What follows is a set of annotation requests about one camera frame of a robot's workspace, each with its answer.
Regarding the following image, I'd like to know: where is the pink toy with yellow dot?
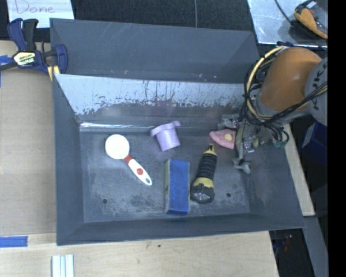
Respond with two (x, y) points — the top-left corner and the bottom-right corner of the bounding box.
(209, 128), (237, 150)

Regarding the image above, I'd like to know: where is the grey metal bin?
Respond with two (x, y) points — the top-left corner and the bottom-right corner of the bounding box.
(49, 18), (307, 246)

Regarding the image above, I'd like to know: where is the purple plastic cup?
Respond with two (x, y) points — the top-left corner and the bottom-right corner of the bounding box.
(149, 121), (182, 152)

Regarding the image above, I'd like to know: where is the white and red measuring spoon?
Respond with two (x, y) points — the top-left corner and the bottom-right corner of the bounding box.
(104, 133), (153, 186)

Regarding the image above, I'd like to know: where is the black and yellow flashlight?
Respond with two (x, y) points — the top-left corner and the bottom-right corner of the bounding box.
(189, 143), (219, 205)

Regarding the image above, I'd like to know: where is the blue sponge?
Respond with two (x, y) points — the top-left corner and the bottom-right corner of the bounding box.
(163, 158), (191, 215)

